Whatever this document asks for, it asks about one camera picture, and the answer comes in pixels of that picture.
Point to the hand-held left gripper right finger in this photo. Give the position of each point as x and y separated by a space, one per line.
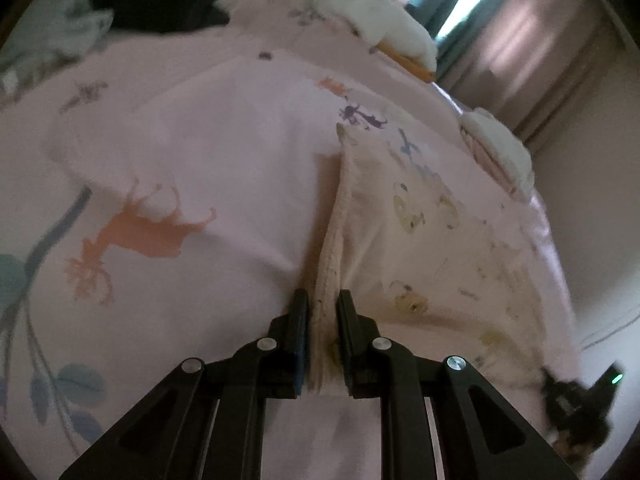
346 330

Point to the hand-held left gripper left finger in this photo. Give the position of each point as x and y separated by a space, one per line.
300 330

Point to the cream bear print baby garment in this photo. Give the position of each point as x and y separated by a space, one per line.
425 240

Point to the pink animal print blanket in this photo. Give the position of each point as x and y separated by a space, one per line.
200 160

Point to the pink folded cloth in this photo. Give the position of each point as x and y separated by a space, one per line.
492 165

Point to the white and pink pillow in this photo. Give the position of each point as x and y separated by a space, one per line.
500 135

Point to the orange folded cloth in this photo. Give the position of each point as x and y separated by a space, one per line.
415 66

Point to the teal curtain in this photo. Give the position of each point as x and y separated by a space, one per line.
427 2

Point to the plaid bedding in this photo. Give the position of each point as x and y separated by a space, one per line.
50 35

